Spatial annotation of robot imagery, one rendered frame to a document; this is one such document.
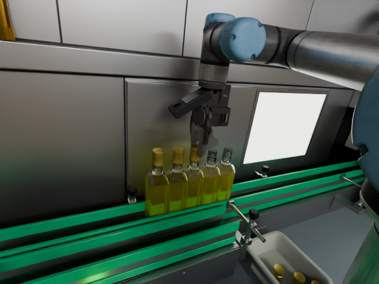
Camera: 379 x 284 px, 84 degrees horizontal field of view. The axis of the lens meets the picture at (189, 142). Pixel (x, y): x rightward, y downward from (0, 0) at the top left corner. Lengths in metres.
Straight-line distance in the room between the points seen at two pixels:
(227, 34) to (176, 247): 0.51
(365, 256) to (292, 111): 0.85
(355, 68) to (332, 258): 0.81
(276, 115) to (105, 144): 0.68
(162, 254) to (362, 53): 0.57
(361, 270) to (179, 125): 0.59
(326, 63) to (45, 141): 0.67
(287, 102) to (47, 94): 0.85
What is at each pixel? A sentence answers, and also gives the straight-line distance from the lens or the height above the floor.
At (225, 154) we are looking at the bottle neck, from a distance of 0.68.
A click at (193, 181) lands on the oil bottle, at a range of 0.64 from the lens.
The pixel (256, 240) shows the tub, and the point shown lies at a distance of 0.84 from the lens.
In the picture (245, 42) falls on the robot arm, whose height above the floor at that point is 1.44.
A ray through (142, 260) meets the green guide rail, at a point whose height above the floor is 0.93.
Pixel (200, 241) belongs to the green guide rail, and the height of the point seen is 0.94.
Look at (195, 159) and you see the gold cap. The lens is 0.62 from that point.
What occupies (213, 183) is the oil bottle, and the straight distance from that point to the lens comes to 0.68.
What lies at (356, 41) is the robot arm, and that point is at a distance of 0.40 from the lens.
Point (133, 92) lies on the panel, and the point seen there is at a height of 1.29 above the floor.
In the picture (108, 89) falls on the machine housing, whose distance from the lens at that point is 0.66.
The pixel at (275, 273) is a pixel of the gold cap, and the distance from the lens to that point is 0.82.
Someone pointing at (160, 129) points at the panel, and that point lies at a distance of 0.69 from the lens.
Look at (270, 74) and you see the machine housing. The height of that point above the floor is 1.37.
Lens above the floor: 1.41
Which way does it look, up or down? 23 degrees down
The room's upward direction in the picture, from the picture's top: 7 degrees clockwise
